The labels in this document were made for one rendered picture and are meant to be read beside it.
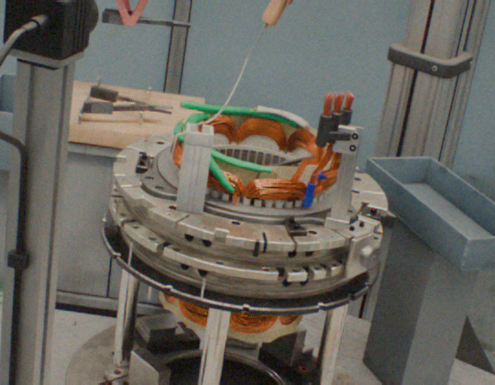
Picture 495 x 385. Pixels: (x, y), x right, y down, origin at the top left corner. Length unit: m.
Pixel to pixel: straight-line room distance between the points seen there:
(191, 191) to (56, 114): 0.42
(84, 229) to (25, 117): 0.78
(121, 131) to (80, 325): 0.29
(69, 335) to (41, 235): 0.75
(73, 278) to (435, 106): 0.59
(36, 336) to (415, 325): 0.72
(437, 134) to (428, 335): 0.35
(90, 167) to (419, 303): 0.48
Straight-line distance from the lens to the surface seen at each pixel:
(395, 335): 1.41
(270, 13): 1.14
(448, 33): 1.56
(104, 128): 1.38
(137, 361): 1.25
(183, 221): 1.07
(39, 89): 0.67
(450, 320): 1.40
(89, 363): 1.36
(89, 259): 1.47
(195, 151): 1.07
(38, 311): 0.74
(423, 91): 1.57
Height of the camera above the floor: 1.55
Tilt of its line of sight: 23 degrees down
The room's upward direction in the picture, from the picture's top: 9 degrees clockwise
